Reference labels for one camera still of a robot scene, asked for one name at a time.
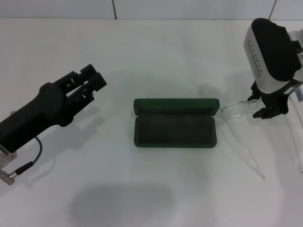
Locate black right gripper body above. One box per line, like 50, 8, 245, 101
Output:
250, 79, 297, 112

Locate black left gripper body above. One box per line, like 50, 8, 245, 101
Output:
0, 82, 73, 153

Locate clear plastic glasses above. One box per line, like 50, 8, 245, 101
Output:
219, 98, 303, 181

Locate green glasses case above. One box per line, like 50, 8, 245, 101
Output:
133, 97, 220, 149

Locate silver right gripper post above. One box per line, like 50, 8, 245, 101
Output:
294, 86, 303, 102

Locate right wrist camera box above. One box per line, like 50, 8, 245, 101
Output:
243, 18, 302, 95

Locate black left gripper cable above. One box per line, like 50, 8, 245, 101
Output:
0, 137, 44, 185

